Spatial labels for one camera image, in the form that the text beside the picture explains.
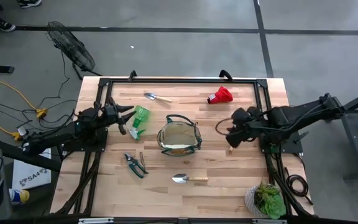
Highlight black table frame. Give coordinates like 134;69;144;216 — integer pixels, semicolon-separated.
54;77;311;218

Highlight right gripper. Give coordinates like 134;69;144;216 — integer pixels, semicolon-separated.
226;106;262;149

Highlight yellow extension cord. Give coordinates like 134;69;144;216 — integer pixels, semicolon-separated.
0;60;48;141

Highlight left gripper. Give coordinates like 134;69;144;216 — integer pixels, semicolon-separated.
99;97;137;135

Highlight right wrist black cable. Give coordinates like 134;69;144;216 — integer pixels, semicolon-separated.
214;117;235;137

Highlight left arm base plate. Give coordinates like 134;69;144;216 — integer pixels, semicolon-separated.
61;127;109;153

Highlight red garden glove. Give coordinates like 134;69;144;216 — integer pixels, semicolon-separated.
206;86;234;105

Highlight black fan cord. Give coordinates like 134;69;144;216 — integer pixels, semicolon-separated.
37;49;79;109

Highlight black floor fan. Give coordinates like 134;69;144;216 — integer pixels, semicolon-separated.
46;21;103;80

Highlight cream green gardening bag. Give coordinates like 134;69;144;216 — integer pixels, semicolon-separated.
156;114;203;157

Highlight silver metal bracket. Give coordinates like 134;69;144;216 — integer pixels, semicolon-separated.
78;217;114;224
252;218;288;224

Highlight white printed box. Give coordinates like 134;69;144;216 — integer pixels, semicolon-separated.
11;148;52;190

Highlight green pruning shears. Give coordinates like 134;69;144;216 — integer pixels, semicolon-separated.
124;151;150;179

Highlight wide trowel wooden handle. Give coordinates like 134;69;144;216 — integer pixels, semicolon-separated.
172;173;209;185

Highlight coiled black cable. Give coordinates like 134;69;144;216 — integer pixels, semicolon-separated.
283;166;314;206

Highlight blue yellow bottle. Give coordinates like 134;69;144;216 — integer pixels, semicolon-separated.
8;188;30;206

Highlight succulent in white pot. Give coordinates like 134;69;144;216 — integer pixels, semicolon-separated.
244;182;287;220

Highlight person's shoe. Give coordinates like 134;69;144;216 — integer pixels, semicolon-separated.
16;0;42;9
0;17;17;33

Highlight green spray bottle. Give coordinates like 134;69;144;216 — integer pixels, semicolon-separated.
128;105;152;141

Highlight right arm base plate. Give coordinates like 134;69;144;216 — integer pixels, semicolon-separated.
258;130;304;156

